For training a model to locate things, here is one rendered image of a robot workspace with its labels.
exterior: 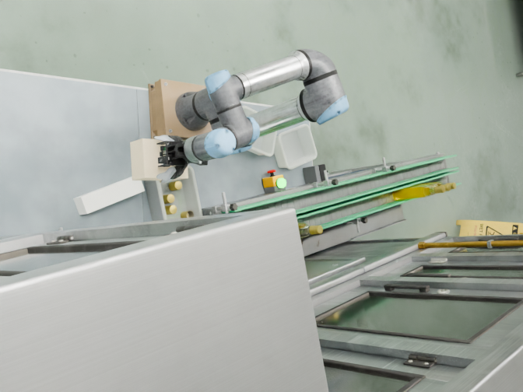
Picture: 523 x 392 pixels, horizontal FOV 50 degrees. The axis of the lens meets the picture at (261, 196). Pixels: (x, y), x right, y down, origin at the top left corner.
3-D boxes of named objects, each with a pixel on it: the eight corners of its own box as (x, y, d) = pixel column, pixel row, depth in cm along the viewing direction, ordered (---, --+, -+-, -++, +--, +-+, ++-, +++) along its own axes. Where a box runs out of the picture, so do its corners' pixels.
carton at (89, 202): (73, 198, 194) (80, 197, 190) (131, 176, 210) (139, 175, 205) (79, 215, 195) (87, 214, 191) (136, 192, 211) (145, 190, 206)
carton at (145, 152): (130, 141, 177) (142, 138, 171) (173, 145, 188) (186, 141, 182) (131, 180, 176) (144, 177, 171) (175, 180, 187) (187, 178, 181)
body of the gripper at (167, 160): (155, 142, 168) (177, 135, 159) (179, 144, 173) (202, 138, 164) (156, 168, 167) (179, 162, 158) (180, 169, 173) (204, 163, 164)
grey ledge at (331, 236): (268, 264, 248) (286, 264, 239) (264, 244, 247) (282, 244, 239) (389, 221, 312) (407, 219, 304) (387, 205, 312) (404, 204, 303)
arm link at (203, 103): (212, 85, 216) (234, 75, 206) (225, 119, 217) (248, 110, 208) (189, 93, 207) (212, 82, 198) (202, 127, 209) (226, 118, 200)
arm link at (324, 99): (220, 117, 217) (342, 67, 184) (235, 152, 219) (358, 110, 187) (201, 124, 207) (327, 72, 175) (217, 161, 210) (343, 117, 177)
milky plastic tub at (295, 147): (264, 137, 260) (277, 134, 253) (295, 125, 274) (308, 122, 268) (275, 173, 262) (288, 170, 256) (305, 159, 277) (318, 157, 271)
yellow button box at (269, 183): (264, 194, 254) (275, 192, 249) (261, 177, 254) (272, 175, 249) (275, 190, 259) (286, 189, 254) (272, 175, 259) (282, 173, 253)
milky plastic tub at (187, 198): (154, 230, 214) (166, 229, 208) (142, 173, 213) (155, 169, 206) (191, 222, 226) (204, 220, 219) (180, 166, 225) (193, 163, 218)
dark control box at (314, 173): (304, 183, 273) (317, 182, 267) (301, 168, 273) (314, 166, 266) (315, 181, 279) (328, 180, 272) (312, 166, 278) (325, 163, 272)
